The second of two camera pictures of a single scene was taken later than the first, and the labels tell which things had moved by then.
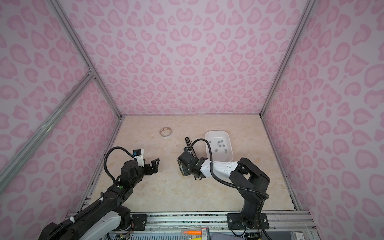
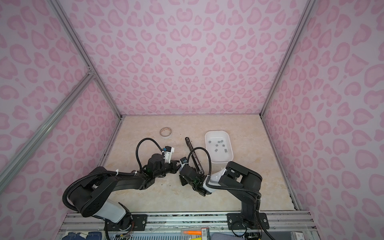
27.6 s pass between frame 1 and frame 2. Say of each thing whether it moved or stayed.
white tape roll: stayed
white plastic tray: stayed
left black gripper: moved
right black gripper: moved
